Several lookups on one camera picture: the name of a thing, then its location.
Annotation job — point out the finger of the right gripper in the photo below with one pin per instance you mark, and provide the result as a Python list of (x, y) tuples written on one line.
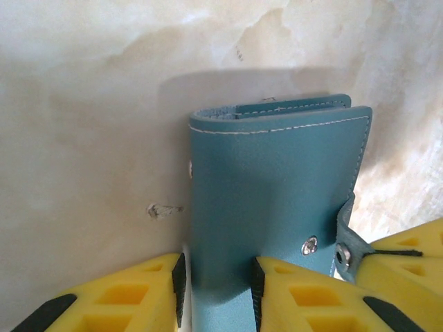
[(408, 280), (415, 240)]

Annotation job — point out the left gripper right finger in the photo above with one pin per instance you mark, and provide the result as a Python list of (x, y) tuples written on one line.
[(318, 304)]

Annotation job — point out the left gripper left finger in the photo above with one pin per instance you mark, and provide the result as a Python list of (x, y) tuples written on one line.
[(114, 301)]

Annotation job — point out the teal leather card holder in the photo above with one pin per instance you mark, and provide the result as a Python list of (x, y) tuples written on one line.
[(270, 180)]

